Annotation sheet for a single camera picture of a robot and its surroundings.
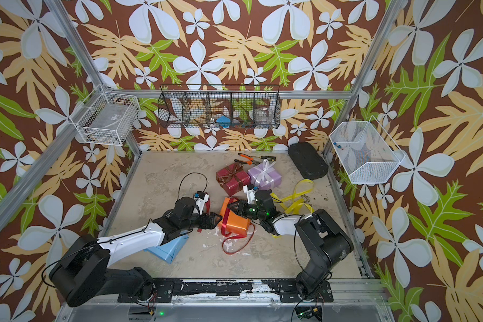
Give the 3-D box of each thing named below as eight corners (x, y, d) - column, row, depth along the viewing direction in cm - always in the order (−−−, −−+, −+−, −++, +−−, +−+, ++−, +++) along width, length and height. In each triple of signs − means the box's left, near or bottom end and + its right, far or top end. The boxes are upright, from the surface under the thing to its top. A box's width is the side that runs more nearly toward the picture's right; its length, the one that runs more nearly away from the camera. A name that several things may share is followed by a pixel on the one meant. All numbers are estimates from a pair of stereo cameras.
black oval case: (305, 182, 109) (309, 175, 104) (286, 151, 124) (288, 144, 119) (328, 176, 111) (332, 169, 106) (306, 146, 126) (308, 139, 122)
